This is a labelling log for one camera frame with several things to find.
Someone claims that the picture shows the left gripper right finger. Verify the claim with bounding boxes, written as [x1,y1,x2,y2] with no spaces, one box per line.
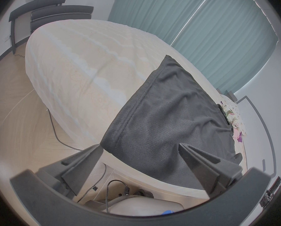
[178,143,243,195]

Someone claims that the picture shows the grey bedside table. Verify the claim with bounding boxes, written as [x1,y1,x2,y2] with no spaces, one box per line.
[217,90,238,102]

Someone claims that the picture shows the white printed pillow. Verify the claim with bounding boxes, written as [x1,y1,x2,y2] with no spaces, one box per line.
[219,94,248,136]

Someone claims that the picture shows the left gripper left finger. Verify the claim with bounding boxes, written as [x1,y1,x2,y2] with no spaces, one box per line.
[38,143,105,196]

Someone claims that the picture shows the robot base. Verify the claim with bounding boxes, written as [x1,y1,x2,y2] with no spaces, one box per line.
[84,194,184,217]

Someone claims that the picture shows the black T-shirt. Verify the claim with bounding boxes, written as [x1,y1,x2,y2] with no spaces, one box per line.
[100,55,243,192]

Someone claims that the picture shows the white printed garment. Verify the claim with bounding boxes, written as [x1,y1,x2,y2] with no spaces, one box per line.
[221,104,239,126]

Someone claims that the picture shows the blue-green curtain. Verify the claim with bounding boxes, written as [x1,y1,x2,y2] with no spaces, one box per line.
[108,0,219,45]
[171,0,279,94]

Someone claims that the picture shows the bed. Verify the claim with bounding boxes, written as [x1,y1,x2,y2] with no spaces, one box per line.
[25,19,276,198]

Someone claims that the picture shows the black cable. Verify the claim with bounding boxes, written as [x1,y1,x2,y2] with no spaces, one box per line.
[105,180,131,214]
[46,107,85,151]
[77,164,107,202]

